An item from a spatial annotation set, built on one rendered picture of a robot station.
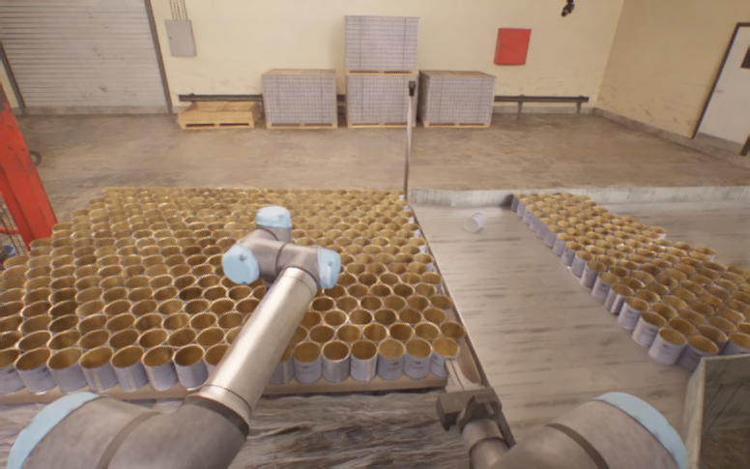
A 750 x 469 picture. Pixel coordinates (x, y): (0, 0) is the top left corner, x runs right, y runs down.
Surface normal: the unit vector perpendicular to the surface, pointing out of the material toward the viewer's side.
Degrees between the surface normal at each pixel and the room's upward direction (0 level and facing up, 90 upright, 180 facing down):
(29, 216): 90
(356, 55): 92
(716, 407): 90
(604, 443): 5
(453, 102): 92
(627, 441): 15
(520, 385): 0
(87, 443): 22
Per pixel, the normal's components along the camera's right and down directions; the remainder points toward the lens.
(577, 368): 0.02, -0.88
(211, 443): 0.62, -0.33
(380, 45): 0.11, 0.49
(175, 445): 0.32, -0.64
